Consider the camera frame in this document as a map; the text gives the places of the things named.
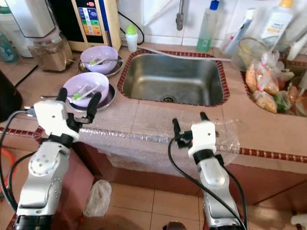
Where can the white squeeze tube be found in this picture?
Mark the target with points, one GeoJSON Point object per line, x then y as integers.
{"type": "Point", "coordinates": [240, 31]}

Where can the thin white counter pipe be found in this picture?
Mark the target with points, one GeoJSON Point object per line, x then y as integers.
{"type": "Point", "coordinates": [182, 53]}

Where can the teal plastic bottle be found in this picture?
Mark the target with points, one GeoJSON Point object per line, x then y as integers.
{"type": "Point", "coordinates": [5, 48]}

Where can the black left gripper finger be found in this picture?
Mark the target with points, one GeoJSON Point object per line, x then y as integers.
{"type": "Point", "coordinates": [94, 105]}
{"type": "Point", "coordinates": [62, 95]}

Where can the clear bubble wrap sheet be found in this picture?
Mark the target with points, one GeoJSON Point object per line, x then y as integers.
{"type": "Point", "coordinates": [139, 134]}

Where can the white green chopstick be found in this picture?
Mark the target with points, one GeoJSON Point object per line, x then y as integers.
{"type": "Point", "coordinates": [98, 61]}
{"type": "Point", "coordinates": [88, 92]}

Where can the small white bottle green cap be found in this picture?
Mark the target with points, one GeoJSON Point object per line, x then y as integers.
{"type": "Point", "coordinates": [131, 38]}

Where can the clear bags of food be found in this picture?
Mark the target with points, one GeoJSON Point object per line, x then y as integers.
{"type": "Point", "coordinates": [266, 81]}

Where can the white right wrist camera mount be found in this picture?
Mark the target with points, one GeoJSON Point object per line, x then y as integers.
{"type": "Point", "coordinates": [202, 136]}

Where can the black kettle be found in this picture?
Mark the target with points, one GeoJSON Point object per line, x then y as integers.
{"type": "Point", "coordinates": [9, 100]}

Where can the white crumpled plastic bag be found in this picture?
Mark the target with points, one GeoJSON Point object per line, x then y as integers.
{"type": "Point", "coordinates": [97, 197]}

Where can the glass jar with brown powder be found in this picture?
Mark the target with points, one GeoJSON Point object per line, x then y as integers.
{"type": "Point", "coordinates": [50, 55]}

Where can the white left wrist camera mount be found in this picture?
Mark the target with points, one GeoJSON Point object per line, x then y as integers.
{"type": "Point", "coordinates": [53, 120]}

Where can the white bottle orange cap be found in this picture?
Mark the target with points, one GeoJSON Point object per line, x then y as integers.
{"type": "Point", "coordinates": [276, 21]}

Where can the stainless steel sink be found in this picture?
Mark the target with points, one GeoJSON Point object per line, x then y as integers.
{"type": "Point", "coordinates": [172, 76]}

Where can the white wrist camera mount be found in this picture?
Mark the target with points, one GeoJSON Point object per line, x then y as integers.
{"type": "Point", "coordinates": [53, 120]}
{"type": "Point", "coordinates": [202, 136]}

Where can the metal spoon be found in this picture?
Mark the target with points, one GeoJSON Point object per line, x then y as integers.
{"type": "Point", "coordinates": [114, 60]}
{"type": "Point", "coordinates": [50, 97]}

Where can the steel wall faucet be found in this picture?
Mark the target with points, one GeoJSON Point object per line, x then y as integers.
{"type": "Point", "coordinates": [180, 17]}

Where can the white jug green lid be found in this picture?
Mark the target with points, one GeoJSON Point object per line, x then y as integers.
{"type": "Point", "coordinates": [12, 28]}

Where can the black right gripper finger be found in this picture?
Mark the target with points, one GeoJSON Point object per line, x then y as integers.
{"type": "Point", "coordinates": [204, 117]}
{"type": "Point", "coordinates": [176, 129]}

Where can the purple plastic bowl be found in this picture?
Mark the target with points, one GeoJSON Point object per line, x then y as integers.
{"type": "Point", "coordinates": [81, 81]}
{"type": "Point", "coordinates": [105, 53]}

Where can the orange plastic basin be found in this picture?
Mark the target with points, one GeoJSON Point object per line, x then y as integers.
{"type": "Point", "coordinates": [10, 163]}

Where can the green liquid bottle blue cap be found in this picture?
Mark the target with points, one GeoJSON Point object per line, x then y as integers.
{"type": "Point", "coordinates": [207, 28]}

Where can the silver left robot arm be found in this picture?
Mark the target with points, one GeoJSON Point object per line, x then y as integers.
{"type": "Point", "coordinates": [45, 167]}

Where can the beige black water ioniser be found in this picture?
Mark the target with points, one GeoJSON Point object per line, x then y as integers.
{"type": "Point", "coordinates": [84, 24]}

